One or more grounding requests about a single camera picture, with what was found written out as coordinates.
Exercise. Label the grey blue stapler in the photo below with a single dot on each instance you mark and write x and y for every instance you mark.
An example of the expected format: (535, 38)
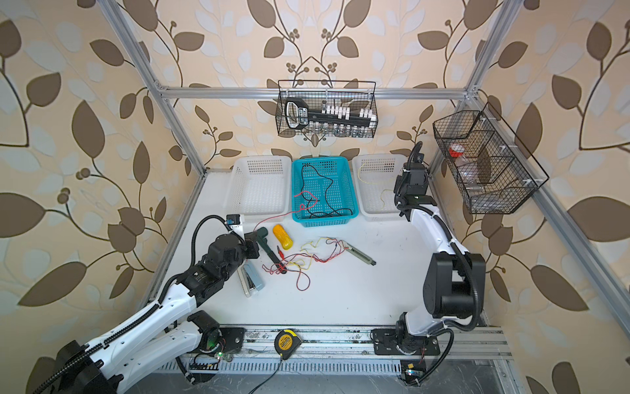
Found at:
(250, 279)

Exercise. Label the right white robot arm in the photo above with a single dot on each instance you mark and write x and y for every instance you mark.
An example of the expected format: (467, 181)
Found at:
(453, 286)

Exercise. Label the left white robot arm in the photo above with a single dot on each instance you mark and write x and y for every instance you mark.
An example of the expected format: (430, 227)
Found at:
(170, 326)

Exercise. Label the white plastic basket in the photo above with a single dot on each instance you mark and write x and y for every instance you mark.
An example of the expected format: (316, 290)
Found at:
(374, 178)
(259, 187)

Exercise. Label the green utility knife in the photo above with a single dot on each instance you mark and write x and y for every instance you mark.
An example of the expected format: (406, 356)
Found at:
(358, 254)

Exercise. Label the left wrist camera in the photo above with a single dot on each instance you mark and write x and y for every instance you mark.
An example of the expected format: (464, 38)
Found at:
(235, 222)

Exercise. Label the yellow tape measure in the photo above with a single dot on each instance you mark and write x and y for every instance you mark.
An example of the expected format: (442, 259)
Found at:
(286, 343)

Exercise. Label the green pipe wrench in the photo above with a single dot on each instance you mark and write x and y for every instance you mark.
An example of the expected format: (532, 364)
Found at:
(261, 236)

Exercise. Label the teal plastic basket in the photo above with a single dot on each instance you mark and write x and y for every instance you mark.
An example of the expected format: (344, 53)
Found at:
(323, 192)

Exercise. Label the black wire basket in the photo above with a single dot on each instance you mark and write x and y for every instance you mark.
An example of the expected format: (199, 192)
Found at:
(349, 93)
(498, 173)

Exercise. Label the aluminium frame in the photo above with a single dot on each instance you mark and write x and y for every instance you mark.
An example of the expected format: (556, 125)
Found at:
(350, 78)

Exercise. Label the right white plastic basket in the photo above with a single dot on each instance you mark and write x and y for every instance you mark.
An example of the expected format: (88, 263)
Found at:
(374, 178)

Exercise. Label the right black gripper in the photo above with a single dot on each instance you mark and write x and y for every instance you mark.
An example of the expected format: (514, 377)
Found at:
(413, 165)

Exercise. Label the right black wire basket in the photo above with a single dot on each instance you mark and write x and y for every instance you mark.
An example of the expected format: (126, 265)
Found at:
(498, 173)

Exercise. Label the left white plastic basket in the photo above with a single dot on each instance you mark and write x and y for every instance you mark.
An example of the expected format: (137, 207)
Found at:
(259, 187)

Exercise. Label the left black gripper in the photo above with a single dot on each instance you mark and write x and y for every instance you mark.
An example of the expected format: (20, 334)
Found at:
(251, 244)

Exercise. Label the red item in basket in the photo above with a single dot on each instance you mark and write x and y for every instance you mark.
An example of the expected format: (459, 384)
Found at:
(456, 150)

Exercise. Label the back black wire basket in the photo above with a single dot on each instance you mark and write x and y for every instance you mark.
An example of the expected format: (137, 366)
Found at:
(349, 93)

